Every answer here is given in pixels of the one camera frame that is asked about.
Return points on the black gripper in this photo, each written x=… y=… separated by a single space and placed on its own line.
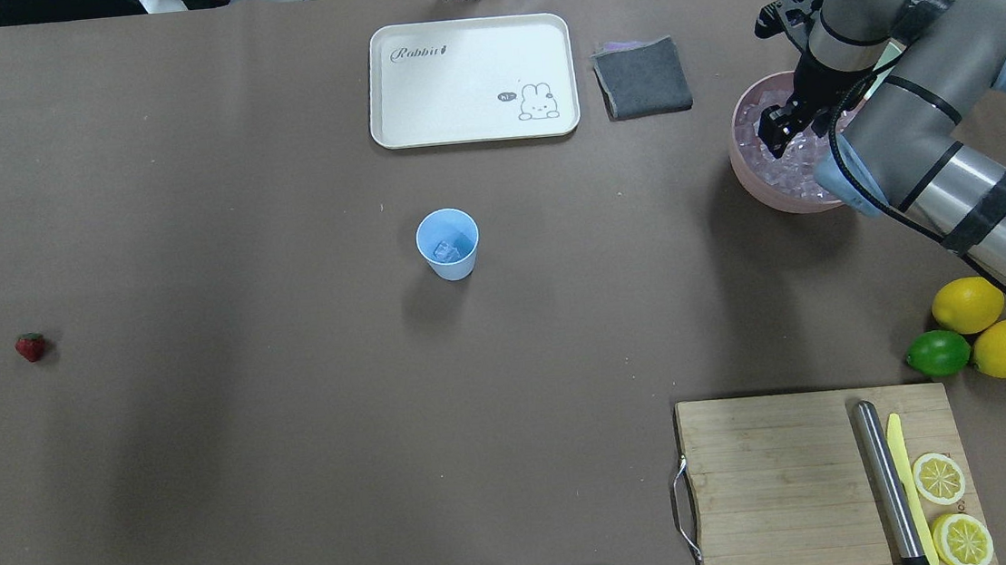
x=816 y=82

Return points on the pink bowl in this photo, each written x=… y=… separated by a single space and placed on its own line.
x=759 y=187

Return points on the red strawberry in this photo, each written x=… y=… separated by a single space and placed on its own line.
x=31 y=346

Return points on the wooden cutting board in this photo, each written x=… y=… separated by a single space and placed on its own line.
x=782 y=480

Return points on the green lime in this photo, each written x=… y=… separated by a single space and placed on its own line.
x=939 y=353

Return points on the lemon slice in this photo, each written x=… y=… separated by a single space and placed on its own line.
x=939 y=479
x=961 y=539

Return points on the yellow lemon upper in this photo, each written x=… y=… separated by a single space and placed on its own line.
x=968 y=305

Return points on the cream rabbit tray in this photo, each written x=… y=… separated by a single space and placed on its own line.
x=472 y=80

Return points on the light blue cup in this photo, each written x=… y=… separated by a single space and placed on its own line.
x=455 y=225

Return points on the clear ice cubes pile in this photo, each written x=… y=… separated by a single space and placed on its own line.
x=775 y=168

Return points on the ice cube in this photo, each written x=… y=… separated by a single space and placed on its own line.
x=447 y=252

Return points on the grey folded cloth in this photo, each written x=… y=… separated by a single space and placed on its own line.
x=642 y=79

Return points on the lemon slice upper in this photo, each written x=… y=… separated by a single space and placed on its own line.
x=939 y=479

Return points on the lemon slice lower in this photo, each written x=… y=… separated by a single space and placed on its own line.
x=961 y=539

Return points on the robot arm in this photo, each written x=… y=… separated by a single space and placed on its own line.
x=888 y=82

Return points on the steel handled yellow knife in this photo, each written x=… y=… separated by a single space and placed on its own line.
x=892 y=499

